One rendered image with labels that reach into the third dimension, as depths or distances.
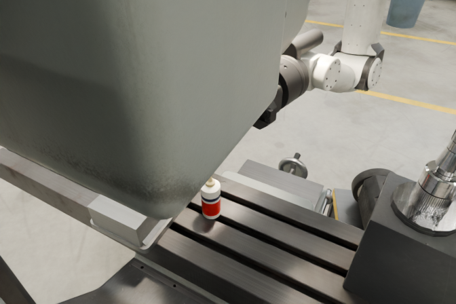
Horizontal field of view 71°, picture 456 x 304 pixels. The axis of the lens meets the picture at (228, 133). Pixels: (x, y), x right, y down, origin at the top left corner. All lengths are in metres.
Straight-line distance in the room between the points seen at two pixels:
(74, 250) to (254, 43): 1.82
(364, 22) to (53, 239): 1.82
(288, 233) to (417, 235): 0.27
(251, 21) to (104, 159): 0.13
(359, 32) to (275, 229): 0.51
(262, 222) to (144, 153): 0.55
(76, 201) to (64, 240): 1.24
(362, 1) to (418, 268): 0.59
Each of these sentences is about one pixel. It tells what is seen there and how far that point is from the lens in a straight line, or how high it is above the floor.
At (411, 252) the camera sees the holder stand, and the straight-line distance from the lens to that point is 0.53.
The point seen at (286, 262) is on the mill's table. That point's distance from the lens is 0.66.
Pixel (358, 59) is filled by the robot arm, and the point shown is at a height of 1.18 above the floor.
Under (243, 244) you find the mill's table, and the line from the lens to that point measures 0.67.
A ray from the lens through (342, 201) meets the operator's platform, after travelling 1.57.
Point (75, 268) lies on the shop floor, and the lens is 1.91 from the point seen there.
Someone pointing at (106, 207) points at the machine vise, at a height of 1.03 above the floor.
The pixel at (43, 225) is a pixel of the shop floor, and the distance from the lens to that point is 2.17.
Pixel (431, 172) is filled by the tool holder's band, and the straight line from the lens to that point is 0.49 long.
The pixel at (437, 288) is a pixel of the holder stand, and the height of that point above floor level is 1.08.
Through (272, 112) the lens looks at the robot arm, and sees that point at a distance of 0.50.
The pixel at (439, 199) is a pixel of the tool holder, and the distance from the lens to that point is 0.50.
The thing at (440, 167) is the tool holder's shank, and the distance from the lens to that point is 0.49.
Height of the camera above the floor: 1.51
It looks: 37 degrees down
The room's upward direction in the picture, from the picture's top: straight up
